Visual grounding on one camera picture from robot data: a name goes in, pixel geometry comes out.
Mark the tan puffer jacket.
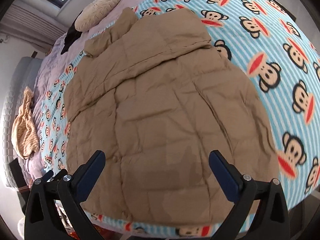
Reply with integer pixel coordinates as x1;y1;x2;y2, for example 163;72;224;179
63;8;279;227

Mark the beige striped knit garment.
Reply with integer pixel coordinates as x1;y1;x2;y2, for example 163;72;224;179
11;86;40;159

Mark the grey padded headboard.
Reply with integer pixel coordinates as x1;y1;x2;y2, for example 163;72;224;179
1;57;42;189

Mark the black garment on bed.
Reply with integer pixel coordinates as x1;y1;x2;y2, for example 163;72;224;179
60;21;82;55

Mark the mauve curtain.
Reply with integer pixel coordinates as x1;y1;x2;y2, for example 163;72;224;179
1;1;68;53

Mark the beige knitted pillow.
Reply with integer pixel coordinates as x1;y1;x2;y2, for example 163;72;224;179
74;0;120;32

